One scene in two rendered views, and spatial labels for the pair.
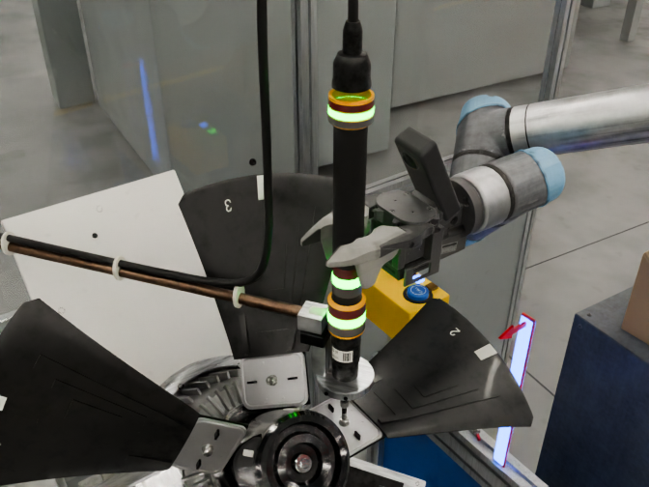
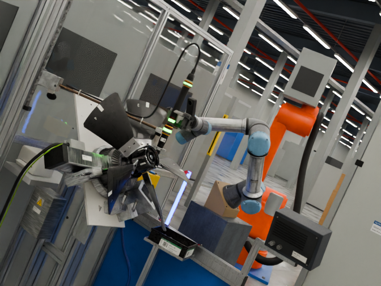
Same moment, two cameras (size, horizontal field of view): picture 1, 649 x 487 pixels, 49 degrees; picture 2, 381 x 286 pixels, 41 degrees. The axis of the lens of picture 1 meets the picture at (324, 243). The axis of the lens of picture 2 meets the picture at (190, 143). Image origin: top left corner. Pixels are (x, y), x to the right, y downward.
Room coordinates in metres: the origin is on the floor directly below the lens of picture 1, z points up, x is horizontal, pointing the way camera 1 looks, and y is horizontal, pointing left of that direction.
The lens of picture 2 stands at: (-1.76, 0.73, 1.50)
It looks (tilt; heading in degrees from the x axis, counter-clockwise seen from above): 3 degrees down; 340
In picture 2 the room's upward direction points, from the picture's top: 24 degrees clockwise
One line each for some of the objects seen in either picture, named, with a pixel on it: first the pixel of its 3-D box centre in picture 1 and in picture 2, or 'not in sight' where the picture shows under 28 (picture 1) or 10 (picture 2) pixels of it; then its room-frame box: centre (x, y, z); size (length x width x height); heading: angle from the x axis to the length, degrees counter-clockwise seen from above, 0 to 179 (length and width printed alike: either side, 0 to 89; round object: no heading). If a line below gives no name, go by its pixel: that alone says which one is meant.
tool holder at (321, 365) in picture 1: (337, 348); (160, 139); (0.63, -0.02, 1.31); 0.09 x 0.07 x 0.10; 71
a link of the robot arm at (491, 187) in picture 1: (471, 200); (193, 122); (0.74, -0.18, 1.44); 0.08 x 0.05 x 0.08; 35
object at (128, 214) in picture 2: not in sight; (126, 212); (0.61, 0.00, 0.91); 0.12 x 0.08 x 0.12; 36
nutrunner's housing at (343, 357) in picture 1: (348, 239); (175, 111); (0.63, -0.03, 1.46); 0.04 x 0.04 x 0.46
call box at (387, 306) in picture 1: (400, 303); (142, 177); (1.08, -0.15, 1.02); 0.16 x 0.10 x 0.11; 36
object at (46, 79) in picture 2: not in sight; (50, 80); (0.84, 0.57, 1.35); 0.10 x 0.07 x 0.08; 71
